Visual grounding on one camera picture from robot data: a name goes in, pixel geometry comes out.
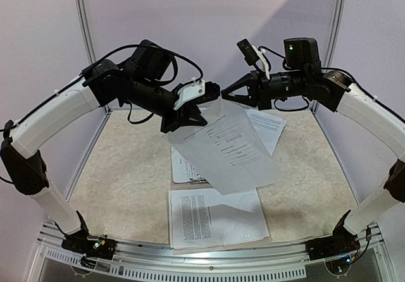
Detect left aluminium frame post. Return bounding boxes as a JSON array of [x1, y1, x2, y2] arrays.
[[66, 0, 111, 202]]

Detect perforated metal strip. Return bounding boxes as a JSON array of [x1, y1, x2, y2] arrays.
[[38, 248, 307, 281]]

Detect aluminium front rail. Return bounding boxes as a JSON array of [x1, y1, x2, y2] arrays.
[[37, 223, 390, 269]]

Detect translucent brown folder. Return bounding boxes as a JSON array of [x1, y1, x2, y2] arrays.
[[169, 161, 273, 256]]

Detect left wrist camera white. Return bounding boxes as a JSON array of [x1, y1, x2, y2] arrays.
[[173, 80, 220, 111]]

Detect stack of printed papers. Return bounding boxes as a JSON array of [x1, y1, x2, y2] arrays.
[[247, 109, 287, 156]]

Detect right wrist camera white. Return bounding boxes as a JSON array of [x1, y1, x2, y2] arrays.
[[237, 39, 271, 80]]

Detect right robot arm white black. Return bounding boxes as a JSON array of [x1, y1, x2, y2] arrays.
[[221, 37, 404, 254]]

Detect aluminium frame post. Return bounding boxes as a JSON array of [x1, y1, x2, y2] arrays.
[[66, 0, 111, 202], [309, 0, 348, 113]]

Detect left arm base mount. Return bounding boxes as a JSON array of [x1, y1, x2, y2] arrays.
[[61, 230, 117, 260]]

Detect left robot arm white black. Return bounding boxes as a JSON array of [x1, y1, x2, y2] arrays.
[[1, 40, 207, 253]]

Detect right aluminium frame post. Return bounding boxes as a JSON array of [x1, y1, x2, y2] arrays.
[[309, 0, 348, 113]]

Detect printed paper sheet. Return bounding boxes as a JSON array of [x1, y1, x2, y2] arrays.
[[168, 99, 282, 195], [170, 147, 208, 184], [168, 188, 271, 250]]

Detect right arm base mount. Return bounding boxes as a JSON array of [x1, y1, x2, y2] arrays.
[[305, 226, 371, 263]]

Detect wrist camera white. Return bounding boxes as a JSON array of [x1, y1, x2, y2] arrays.
[[237, 39, 271, 80], [173, 80, 220, 111]]

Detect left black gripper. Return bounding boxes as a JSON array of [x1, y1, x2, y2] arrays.
[[128, 74, 209, 134]]

